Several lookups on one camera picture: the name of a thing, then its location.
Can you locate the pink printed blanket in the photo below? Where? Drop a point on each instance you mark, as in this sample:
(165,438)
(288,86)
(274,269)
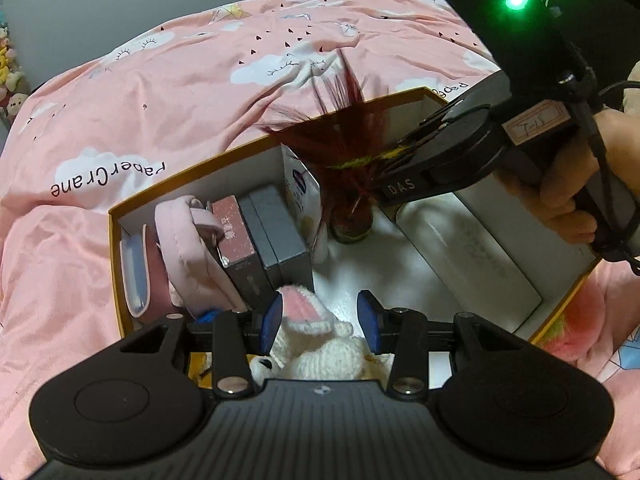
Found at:
(150,110)

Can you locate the white knitted bunny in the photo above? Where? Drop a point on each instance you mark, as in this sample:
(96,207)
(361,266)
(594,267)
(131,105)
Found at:
(320,355)

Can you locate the person's right hand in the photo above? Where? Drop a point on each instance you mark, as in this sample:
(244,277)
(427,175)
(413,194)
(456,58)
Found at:
(565,180)

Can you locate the pink green fluffy toy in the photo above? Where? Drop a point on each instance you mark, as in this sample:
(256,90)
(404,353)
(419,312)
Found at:
(575,335)

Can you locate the white long box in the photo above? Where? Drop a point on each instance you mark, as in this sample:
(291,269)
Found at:
(465,255)

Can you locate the red feather shuttlecock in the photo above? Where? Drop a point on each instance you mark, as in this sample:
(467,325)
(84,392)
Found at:
(345,135)

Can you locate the pink plush pouch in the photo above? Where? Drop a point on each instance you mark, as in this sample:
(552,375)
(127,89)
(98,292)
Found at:
(190,255)

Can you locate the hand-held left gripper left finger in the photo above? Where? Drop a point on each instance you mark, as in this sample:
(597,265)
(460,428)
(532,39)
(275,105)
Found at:
(272,317)

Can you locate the pink card holder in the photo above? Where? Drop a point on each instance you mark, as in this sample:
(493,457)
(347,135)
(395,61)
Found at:
(137,275)

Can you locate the row of plush toys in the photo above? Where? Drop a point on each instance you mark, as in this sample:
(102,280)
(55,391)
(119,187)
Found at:
(12,102)

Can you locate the white blue box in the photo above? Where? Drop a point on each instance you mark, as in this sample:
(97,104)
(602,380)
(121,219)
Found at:
(300,190)

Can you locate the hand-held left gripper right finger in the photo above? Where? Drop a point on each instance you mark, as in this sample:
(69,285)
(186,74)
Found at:
(367,317)

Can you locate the orange cardboard box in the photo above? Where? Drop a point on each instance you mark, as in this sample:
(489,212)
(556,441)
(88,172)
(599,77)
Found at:
(380,270)

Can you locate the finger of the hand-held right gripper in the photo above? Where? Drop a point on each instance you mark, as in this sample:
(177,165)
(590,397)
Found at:
(402,187)
(460,112)

